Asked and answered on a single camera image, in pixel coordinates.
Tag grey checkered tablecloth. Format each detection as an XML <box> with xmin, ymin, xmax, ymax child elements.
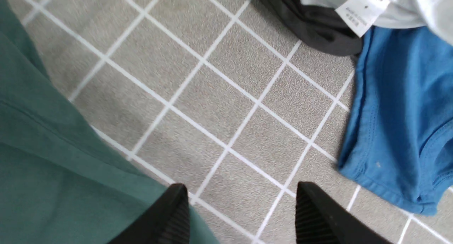
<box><xmin>7</xmin><ymin>0</ymin><xmax>452</xmax><ymax>244</ymax></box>

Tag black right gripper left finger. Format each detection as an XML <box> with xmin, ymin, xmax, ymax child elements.
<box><xmin>110</xmin><ymin>183</ymin><xmax>190</xmax><ymax>244</ymax></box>

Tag green long-sleeved shirt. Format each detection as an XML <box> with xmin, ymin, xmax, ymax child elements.
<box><xmin>0</xmin><ymin>0</ymin><xmax>218</xmax><ymax>244</ymax></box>

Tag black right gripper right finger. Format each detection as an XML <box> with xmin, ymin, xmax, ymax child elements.
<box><xmin>296</xmin><ymin>181</ymin><xmax>389</xmax><ymax>244</ymax></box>

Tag white shirt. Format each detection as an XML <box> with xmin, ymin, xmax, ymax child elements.
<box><xmin>301</xmin><ymin>0</ymin><xmax>453</xmax><ymax>45</ymax></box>

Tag black garment under white shirt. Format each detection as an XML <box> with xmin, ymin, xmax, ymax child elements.
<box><xmin>259</xmin><ymin>0</ymin><xmax>363</xmax><ymax>57</ymax></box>

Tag blue shirt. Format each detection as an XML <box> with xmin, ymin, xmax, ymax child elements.
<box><xmin>338</xmin><ymin>27</ymin><xmax>453</xmax><ymax>216</ymax></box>

